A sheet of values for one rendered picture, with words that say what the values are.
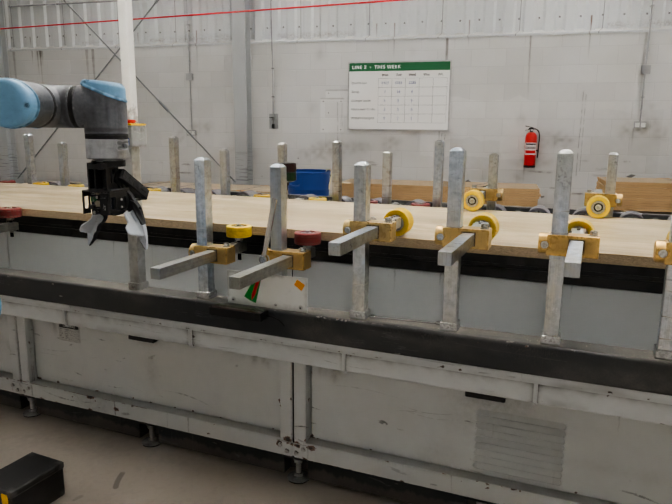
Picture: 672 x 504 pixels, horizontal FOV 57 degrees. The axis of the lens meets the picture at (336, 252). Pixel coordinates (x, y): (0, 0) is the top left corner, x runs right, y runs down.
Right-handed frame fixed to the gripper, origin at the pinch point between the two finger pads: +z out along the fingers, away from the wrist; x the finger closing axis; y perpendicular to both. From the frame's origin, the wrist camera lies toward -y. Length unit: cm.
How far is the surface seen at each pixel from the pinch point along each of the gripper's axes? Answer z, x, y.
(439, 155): -17, 54, -147
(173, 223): 5, -25, -64
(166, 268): 8.9, 0.2, -18.8
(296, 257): 8.0, 28.8, -39.1
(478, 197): -2, 73, -123
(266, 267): 7.9, 26.0, -24.4
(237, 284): 9.4, 24.0, -11.3
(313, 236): 4, 30, -50
